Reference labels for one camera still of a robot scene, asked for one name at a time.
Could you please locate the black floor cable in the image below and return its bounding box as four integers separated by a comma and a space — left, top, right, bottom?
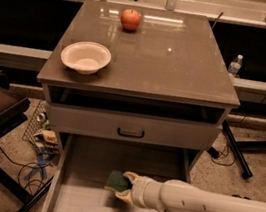
0, 141, 58, 200

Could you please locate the grey drawer cabinet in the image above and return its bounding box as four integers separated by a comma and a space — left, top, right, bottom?
14, 0, 254, 212

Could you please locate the closed top drawer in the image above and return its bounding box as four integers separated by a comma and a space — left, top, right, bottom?
45, 103, 222, 151

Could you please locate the clear water bottle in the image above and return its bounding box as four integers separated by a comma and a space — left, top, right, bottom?
228, 55, 244, 77

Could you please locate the white bowl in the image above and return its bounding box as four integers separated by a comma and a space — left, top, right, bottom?
60, 41, 112, 75

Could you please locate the open middle drawer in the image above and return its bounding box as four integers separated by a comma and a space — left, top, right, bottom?
41, 134, 188, 212

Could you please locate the wire mesh basket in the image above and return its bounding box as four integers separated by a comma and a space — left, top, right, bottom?
22, 101, 59, 154

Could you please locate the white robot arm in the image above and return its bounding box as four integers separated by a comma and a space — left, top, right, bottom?
115, 171, 266, 212

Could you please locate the black drawer handle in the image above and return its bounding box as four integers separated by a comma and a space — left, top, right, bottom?
117, 127, 145, 139

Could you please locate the red apple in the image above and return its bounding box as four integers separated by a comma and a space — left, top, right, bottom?
120, 9, 141, 31

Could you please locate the black table leg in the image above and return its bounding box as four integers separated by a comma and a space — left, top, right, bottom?
222, 120, 253, 180

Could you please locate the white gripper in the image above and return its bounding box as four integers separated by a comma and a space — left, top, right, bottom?
115, 171, 166, 212

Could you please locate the green yellow sponge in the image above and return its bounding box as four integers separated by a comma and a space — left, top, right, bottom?
104, 170, 132, 192

